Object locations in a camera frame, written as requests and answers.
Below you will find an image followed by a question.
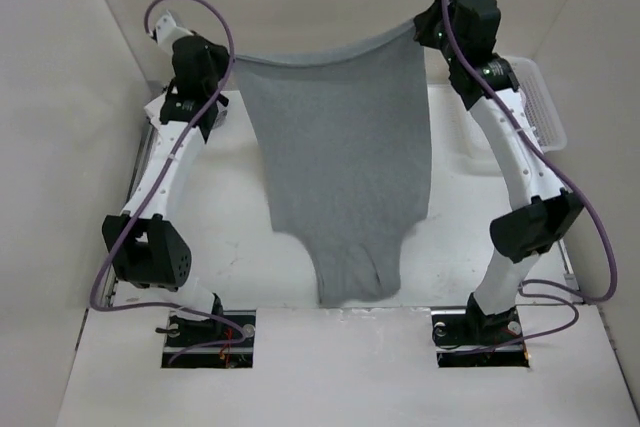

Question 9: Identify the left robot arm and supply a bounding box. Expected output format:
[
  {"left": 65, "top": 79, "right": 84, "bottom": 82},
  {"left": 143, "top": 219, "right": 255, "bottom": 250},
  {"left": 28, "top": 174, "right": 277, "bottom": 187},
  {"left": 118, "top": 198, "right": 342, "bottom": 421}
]
[{"left": 102, "top": 31, "right": 235, "bottom": 346}]

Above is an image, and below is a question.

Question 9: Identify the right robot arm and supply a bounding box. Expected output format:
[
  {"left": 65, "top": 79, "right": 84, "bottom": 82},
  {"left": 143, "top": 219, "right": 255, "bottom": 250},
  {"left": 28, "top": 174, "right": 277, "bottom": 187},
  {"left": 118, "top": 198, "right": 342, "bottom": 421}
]
[{"left": 414, "top": 0, "right": 583, "bottom": 343}]

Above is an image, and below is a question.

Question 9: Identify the folded black tank top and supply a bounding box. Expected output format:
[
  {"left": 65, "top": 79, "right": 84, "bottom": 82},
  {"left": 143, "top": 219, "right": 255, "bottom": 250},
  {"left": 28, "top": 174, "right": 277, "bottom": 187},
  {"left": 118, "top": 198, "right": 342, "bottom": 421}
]
[{"left": 216, "top": 93, "right": 229, "bottom": 108}]

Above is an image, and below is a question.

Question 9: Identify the folded white tank top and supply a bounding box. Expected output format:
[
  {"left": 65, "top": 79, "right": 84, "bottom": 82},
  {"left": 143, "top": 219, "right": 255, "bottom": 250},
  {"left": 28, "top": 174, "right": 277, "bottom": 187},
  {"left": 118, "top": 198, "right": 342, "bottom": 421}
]
[{"left": 144, "top": 95, "right": 165, "bottom": 129}]

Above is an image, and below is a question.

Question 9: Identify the white plastic basket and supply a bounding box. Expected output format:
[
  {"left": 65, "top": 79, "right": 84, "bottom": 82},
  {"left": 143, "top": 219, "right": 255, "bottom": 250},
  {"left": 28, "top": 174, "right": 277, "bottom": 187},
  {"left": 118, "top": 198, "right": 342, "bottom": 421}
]
[{"left": 507, "top": 57, "right": 567, "bottom": 152}]

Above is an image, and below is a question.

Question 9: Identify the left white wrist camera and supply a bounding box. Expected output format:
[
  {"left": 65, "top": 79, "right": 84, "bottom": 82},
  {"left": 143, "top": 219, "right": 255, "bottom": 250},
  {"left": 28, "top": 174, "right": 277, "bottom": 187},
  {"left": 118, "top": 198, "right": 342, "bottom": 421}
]
[{"left": 152, "top": 10, "right": 193, "bottom": 55}]

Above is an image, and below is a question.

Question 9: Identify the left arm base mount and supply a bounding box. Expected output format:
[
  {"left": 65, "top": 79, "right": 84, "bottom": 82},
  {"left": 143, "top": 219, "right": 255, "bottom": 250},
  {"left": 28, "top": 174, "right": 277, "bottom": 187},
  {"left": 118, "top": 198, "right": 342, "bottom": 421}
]
[{"left": 156, "top": 310, "right": 257, "bottom": 369}]

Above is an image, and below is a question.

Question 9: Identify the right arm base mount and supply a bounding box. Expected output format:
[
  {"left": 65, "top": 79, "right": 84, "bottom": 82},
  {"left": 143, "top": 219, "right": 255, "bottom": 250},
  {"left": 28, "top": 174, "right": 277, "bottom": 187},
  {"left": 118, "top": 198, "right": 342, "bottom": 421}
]
[{"left": 431, "top": 309, "right": 529, "bottom": 368}]

